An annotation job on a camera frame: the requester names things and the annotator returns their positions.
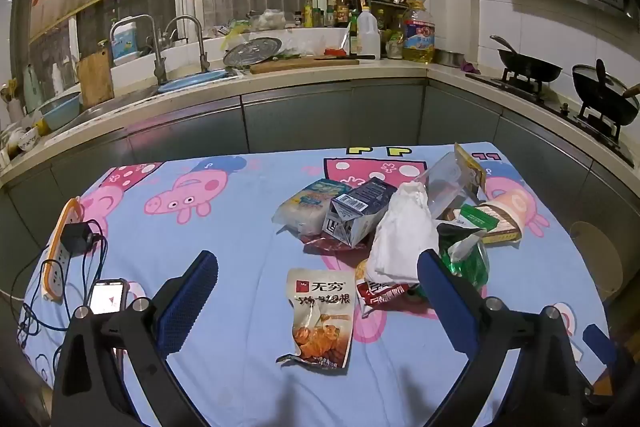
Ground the metal faucet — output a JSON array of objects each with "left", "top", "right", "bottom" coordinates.
[
  {"left": 109, "top": 14, "right": 170, "bottom": 85},
  {"left": 162, "top": 15, "right": 211, "bottom": 74}
]

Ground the black frying pan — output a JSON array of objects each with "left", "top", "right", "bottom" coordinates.
[{"left": 489, "top": 35, "right": 565, "bottom": 82}]

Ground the clear plastic bottle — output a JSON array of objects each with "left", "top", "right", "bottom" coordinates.
[{"left": 414, "top": 152, "right": 483, "bottom": 220}]

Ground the round metal lid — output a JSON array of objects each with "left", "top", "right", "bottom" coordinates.
[{"left": 222, "top": 37, "right": 284, "bottom": 68}]

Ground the metal bowl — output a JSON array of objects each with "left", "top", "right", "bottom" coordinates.
[{"left": 434, "top": 49, "right": 468, "bottom": 68}]

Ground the dark red wrapper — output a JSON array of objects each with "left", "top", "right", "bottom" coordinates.
[{"left": 302, "top": 234, "right": 373, "bottom": 260}]

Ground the black cable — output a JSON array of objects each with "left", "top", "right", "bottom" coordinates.
[{"left": 9, "top": 252, "right": 66, "bottom": 308}]

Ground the black wok with glass lid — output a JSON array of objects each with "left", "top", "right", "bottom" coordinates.
[{"left": 571, "top": 58, "right": 640, "bottom": 126}]

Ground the blue grey milk carton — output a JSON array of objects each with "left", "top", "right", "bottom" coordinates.
[{"left": 322, "top": 178, "right": 398, "bottom": 250}]

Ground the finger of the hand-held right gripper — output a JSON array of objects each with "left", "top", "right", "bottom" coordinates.
[{"left": 581, "top": 323, "right": 626, "bottom": 373}]

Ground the upright wooden cutting board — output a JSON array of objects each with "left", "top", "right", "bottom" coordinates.
[{"left": 76, "top": 47, "right": 115, "bottom": 109}]

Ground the green packet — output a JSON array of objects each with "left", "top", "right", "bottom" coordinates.
[{"left": 457, "top": 204, "right": 501, "bottom": 233}]

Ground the row of condiment bottles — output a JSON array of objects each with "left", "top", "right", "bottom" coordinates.
[{"left": 292, "top": 0, "right": 358, "bottom": 29}]

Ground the gas stove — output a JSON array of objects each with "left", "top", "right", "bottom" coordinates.
[{"left": 465, "top": 69, "right": 638, "bottom": 165}]

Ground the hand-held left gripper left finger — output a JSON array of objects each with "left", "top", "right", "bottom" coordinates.
[{"left": 51, "top": 250, "right": 219, "bottom": 427}]

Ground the white plastic bag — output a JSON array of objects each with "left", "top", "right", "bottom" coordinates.
[{"left": 367, "top": 181, "right": 441, "bottom": 285}]

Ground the white plastic jug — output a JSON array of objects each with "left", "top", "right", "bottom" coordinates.
[{"left": 356, "top": 6, "right": 382, "bottom": 58}]

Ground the white blue tub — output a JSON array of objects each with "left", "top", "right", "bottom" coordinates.
[{"left": 111, "top": 22, "right": 138, "bottom": 62}]

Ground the light blue plastic basin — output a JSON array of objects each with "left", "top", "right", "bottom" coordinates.
[{"left": 37, "top": 92, "right": 83, "bottom": 132}]

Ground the flat wooden cutting board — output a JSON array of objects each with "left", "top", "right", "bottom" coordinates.
[{"left": 249, "top": 58, "right": 361, "bottom": 75}]

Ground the blue cable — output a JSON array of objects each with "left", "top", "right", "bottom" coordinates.
[{"left": 17, "top": 234, "right": 108, "bottom": 350}]

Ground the smartphone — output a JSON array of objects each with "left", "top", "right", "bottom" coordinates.
[{"left": 87, "top": 279, "right": 127, "bottom": 315}]

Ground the cartoon pig printed tablecloth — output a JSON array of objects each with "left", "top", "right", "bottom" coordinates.
[{"left": 17, "top": 141, "right": 613, "bottom": 427}]

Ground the black charger adapter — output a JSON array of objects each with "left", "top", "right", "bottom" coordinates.
[{"left": 61, "top": 221, "right": 100, "bottom": 256}]

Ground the green crinkled plastic wrapper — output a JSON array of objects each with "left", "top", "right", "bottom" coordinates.
[{"left": 437, "top": 222, "right": 491, "bottom": 303}]

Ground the orange white power strip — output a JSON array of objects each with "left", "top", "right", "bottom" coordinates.
[{"left": 41, "top": 198, "right": 83, "bottom": 303}]

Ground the clear noodle packet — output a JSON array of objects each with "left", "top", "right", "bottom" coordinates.
[{"left": 271, "top": 178, "right": 351, "bottom": 238}]

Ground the yellow packet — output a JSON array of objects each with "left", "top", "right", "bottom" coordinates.
[{"left": 454, "top": 143, "right": 488, "bottom": 200}]

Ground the cooking oil bottle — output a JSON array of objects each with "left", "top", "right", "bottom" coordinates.
[{"left": 401, "top": 4, "right": 437, "bottom": 65}]

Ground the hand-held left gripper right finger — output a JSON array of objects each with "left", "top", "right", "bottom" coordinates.
[{"left": 417, "top": 248, "right": 596, "bottom": 427}]

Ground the brown snack packet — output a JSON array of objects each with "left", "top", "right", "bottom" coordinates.
[{"left": 276, "top": 268, "right": 357, "bottom": 375}]

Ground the red white packet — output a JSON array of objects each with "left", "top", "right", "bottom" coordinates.
[{"left": 355, "top": 259, "right": 423, "bottom": 319}]

